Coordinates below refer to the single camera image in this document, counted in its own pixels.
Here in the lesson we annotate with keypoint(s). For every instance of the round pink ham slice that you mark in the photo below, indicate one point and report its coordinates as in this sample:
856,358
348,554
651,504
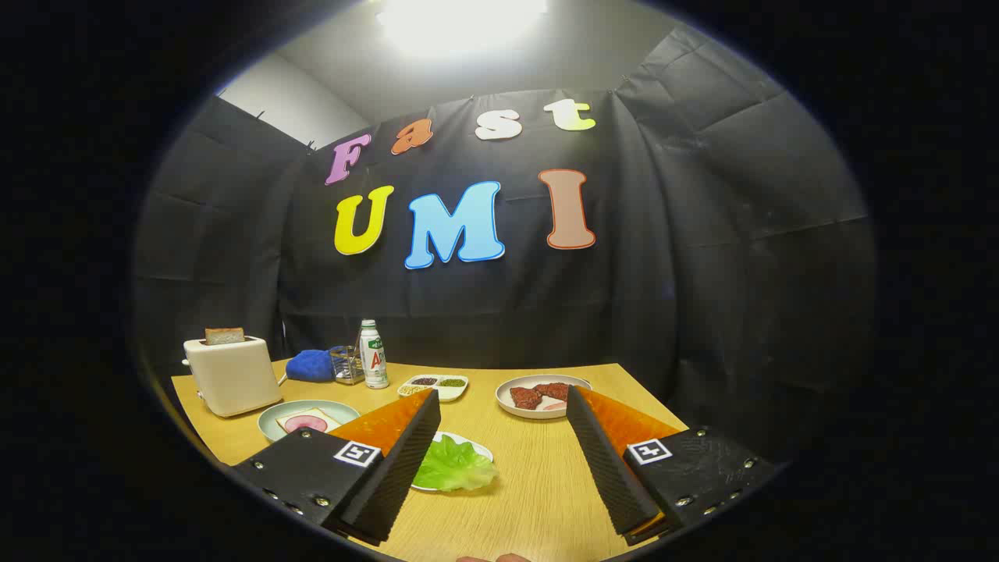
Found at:
306,423

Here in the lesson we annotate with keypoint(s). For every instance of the white toaster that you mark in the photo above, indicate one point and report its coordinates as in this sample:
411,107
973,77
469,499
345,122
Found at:
234,378

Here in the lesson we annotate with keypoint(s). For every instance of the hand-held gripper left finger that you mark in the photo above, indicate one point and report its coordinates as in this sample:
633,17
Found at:
398,476

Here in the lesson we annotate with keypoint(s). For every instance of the white divided dish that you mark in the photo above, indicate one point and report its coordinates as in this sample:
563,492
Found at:
453,392

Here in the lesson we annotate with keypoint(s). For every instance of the small pink ham slice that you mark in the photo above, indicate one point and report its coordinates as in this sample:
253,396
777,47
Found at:
556,406

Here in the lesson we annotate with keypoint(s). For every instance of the pale green plate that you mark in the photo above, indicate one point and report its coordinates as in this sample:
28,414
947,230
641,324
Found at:
269,425

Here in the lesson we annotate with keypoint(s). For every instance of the blue cloth mitt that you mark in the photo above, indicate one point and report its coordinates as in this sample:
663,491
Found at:
311,364

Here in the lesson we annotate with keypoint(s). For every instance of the black backdrop cloth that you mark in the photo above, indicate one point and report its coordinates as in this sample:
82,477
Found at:
468,312

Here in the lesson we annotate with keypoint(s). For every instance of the small white plate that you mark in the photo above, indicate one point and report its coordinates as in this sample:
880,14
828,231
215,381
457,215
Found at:
472,446

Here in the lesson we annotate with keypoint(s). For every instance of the white bread slice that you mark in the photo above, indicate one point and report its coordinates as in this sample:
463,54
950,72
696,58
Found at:
312,413

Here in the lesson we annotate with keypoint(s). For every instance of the green lettuce leaf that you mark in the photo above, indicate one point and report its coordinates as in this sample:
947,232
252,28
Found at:
453,466

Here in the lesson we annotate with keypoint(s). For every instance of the toasted bread slice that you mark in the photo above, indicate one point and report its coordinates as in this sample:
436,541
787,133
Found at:
225,336

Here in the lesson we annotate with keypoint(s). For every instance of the yellow soybeans pile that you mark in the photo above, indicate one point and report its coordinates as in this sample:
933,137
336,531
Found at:
412,389

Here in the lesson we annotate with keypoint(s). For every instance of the white drink bottle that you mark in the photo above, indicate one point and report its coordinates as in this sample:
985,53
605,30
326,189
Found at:
375,359

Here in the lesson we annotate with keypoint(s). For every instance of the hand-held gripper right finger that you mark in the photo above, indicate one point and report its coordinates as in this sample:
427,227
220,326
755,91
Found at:
609,468

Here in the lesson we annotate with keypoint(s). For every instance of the red meat piece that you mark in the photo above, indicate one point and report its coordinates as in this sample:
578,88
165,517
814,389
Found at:
554,390
525,398

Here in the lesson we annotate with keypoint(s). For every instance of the white round meat plate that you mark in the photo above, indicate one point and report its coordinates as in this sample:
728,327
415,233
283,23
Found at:
515,412

